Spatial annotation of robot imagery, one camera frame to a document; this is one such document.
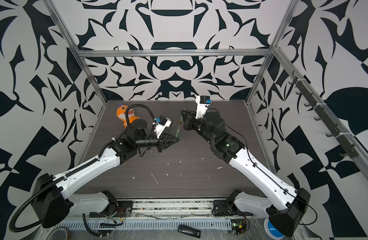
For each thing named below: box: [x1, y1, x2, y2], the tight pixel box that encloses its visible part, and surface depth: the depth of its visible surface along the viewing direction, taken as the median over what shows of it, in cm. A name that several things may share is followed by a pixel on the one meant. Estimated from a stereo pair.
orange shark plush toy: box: [116, 105, 140, 128], surface depth 104 cm
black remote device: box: [177, 224, 201, 239], surface depth 68 cm
